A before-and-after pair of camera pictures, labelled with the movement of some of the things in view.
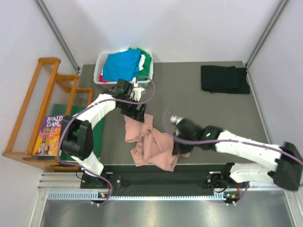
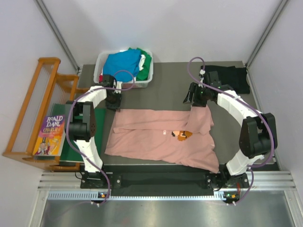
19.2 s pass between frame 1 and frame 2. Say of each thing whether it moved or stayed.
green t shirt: stayed
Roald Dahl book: stayed
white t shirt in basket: stayed
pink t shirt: moved
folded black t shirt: stayed
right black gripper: moved
